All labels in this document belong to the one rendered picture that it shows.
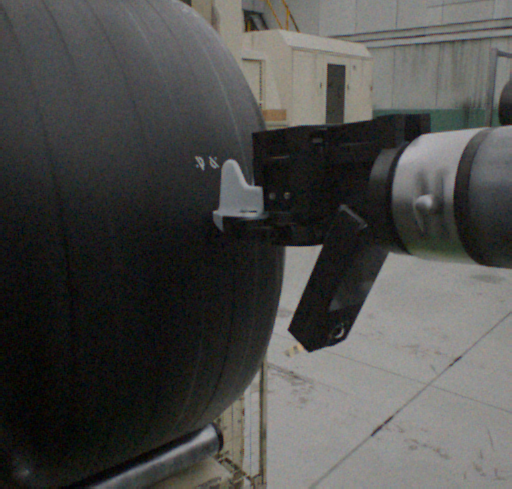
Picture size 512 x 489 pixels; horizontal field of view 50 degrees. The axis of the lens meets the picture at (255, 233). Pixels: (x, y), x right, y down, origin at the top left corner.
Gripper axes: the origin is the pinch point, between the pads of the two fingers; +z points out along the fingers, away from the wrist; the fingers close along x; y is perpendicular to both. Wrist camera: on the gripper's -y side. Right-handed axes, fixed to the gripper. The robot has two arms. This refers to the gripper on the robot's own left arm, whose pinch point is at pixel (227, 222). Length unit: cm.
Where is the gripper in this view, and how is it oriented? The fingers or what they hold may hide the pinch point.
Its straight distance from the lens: 48.7
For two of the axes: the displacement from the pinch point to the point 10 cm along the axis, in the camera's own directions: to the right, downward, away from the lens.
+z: -6.3, -0.5, 7.7
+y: -0.8, -9.9, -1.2
